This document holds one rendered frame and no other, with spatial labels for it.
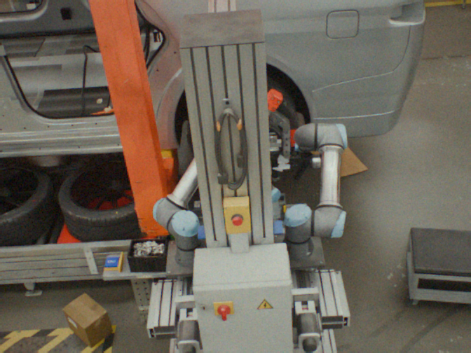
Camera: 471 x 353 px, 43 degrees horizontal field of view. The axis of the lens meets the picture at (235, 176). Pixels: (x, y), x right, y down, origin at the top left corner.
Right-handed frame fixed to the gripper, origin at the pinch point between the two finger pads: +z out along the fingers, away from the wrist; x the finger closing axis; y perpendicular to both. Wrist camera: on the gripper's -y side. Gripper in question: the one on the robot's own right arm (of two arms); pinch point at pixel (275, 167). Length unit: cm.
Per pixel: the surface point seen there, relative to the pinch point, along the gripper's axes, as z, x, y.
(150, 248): 69, 31, -26
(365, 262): -55, -4, -83
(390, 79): -68, -35, 30
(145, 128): 63, 16, 40
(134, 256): 77, 35, -27
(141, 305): 83, 27, -74
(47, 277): 142, 6, -68
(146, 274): 73, 37, -39
